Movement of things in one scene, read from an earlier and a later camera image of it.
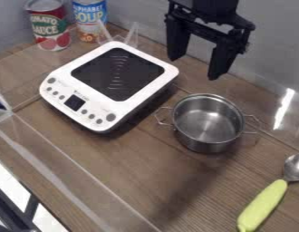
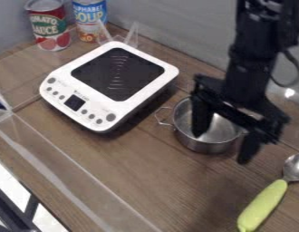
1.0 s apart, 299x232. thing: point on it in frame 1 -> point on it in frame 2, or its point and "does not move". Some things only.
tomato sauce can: (50, 24) does not move
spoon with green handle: (262, 204) does not move
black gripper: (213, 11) -> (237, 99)
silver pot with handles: (208, 121) does not move
